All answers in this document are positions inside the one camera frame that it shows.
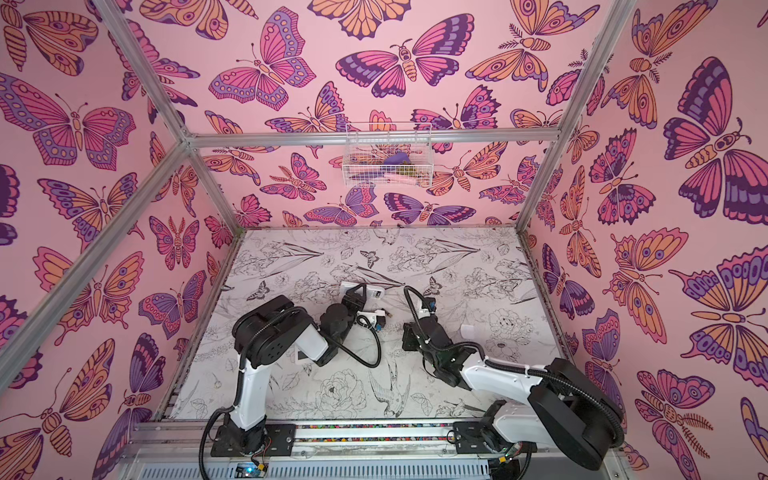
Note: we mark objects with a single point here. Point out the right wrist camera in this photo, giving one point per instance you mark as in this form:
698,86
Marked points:
426,307

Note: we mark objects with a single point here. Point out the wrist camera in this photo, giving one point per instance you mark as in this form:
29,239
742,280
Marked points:
426,307
373,320

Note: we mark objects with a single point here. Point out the small green circuit board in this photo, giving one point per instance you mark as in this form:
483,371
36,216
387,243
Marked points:
250,471

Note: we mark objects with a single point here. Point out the white wire basket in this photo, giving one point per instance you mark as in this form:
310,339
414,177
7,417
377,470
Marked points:
365,149

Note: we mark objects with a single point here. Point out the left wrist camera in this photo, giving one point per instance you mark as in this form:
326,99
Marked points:
373,320

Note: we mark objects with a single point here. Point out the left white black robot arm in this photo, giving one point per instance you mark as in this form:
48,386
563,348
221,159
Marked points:
261,337

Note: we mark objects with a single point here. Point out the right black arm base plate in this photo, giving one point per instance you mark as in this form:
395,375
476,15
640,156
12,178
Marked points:
476,437

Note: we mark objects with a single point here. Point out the white AC remote control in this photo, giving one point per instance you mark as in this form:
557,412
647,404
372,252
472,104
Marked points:
367,291

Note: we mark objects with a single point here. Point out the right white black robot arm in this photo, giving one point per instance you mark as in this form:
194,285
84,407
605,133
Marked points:
555,404

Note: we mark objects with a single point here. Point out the aluminium front rail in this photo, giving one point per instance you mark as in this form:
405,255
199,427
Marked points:
408,449

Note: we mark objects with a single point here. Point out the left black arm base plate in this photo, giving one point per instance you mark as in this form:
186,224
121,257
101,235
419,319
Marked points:
268,439

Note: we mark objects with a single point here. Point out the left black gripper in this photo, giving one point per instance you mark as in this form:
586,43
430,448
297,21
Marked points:
354,299

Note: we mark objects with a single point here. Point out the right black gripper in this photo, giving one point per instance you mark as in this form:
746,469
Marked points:
411,336

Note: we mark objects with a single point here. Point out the white battery cover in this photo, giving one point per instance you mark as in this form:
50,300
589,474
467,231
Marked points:
468,332

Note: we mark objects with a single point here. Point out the purple item in basket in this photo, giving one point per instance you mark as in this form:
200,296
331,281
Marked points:
398,159

